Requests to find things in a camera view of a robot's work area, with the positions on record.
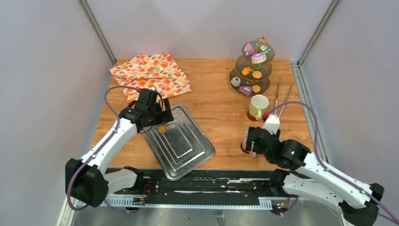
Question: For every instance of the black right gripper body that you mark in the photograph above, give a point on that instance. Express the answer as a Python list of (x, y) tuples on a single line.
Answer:
[(267, 157)]

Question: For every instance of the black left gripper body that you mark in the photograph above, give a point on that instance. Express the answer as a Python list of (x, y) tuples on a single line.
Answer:
[(155, 114)]

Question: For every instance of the silver metal tray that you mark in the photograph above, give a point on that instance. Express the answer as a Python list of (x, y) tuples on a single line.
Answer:
[(182, 148)]

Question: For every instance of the pink mug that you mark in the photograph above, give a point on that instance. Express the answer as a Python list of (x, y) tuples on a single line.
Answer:
[(247, 146)]

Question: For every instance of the green mug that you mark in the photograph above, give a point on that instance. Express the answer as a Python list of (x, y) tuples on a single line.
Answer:
[(258, 105)]

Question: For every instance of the round yellow cracker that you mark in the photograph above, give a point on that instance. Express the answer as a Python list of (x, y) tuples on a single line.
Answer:
[(256, 88), (257, 75)]

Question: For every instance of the purple cake slice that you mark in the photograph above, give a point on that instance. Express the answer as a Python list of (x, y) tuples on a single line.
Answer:
[(246, 90)]

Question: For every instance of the white coconut cherry cake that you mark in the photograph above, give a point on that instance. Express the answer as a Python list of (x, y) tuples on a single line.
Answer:
[(235, 81)]

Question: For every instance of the green round cupcake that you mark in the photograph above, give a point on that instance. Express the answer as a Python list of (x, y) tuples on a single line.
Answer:
[(257, 67)]

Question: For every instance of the orange fish-shaped cookie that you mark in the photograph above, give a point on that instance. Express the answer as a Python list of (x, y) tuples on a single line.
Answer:
[(245, 71)]

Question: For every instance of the pink frosted donut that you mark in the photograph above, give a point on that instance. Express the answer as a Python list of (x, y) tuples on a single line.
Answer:
[(258, 58)]

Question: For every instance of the green kiwi cake slice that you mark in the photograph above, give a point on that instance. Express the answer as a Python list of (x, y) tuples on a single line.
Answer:
[(263, 48)]

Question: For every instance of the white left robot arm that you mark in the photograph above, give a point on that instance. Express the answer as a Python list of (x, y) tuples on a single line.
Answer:
[(86, 178)]

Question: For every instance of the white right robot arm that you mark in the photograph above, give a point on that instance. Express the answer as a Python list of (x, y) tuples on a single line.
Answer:
[(300, 173)]

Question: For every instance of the swirl butter cookie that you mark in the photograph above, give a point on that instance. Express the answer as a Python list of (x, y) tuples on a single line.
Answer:
[(162, 129)]

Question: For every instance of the floral orange cloth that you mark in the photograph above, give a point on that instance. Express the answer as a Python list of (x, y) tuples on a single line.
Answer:
[(159, 71)]

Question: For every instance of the red round coaster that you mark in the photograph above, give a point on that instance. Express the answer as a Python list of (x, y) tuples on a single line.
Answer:
[(252, 118)]

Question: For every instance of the three-tier glass cake stand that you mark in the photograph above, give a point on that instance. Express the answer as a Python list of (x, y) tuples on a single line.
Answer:
[(245, 61)]

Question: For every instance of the black table front rail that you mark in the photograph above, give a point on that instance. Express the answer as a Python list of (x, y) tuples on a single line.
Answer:
[(205, 189)]

